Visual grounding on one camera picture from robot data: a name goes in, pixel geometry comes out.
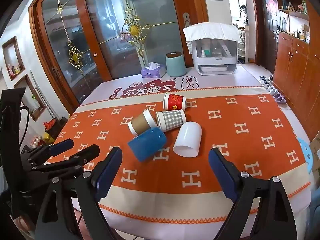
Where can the white sneakers pair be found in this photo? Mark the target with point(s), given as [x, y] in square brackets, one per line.
[264, 80]

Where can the white shoes pair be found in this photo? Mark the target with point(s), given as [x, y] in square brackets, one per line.
[272, 89]

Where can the purple slippers pair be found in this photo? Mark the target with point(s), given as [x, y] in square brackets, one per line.
[280, 98]

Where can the purple tissue box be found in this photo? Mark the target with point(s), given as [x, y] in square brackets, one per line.
[152, 73]

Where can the pink door decoration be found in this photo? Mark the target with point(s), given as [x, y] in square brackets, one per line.
[272, 6]

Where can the brown cup with white lid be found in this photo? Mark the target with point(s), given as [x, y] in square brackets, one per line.
[140, 125]

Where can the glass sliding door panel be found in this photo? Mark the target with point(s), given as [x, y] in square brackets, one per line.
[57, 55]
[150, 12]

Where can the red patterned paper cup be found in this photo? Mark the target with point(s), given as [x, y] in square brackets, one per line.
[175, 101]

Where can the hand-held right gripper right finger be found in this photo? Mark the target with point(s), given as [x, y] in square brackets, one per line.
[223, 175]

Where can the grey checked paper cup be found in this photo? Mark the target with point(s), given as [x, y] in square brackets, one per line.
[171, 120]

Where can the red ornament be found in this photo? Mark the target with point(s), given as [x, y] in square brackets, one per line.
[50, 124]

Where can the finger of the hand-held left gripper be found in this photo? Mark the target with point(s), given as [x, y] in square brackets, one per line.
[61, 146]
[85, 152]

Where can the white shoe rack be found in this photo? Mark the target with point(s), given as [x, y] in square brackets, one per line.
[243, 47]

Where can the orange patterned table cloth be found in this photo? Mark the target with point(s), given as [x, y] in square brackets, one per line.
[225, 135]

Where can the light blue plastic stool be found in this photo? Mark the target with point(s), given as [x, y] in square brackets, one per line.
[306, 155]

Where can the white storage cabinet box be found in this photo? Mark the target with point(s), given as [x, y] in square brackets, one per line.
[215, 67]

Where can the blue plastic cup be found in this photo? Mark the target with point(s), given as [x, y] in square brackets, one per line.
[146, 145]

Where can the white plastic cup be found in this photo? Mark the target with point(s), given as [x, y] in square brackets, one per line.
[188, 137]

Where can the white printed table cover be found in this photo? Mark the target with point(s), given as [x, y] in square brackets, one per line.
[215, 80]

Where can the brown wooden entrance door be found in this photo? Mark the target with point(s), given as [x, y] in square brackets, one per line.
[266, 45]

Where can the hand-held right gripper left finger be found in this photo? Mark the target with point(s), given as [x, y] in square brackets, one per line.
[107, 173]

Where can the wooden wall niche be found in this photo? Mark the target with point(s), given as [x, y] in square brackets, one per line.
[31, 97]
[12, 60]

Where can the teal canister with brown lid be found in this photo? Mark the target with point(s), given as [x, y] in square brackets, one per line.
[175, 66]

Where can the white towel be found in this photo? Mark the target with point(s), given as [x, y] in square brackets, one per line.
[210, 31]

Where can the cardboard box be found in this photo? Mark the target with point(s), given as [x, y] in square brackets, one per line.
[315, 152]

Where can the wooden cabinet with shelves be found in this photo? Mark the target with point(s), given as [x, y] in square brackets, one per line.
[295, 67]

